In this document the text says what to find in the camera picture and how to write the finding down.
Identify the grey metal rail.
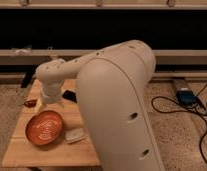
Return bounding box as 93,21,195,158
0,49,207,65

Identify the black rectangular phone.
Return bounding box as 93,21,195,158
62,90,77,102

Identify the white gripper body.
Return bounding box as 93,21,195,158
40,82,62,104

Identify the white crumpled cloth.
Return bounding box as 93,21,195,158
12,47,32,56

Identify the orange ceramic bowl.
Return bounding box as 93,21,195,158
25,110,63,146

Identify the blue power box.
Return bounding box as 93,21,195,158
176,88,197,106

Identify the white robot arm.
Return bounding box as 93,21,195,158
36,40,165,171

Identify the white sponge block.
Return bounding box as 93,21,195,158
65,128,85,144

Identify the wooden table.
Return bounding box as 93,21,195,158
1,78,102,168

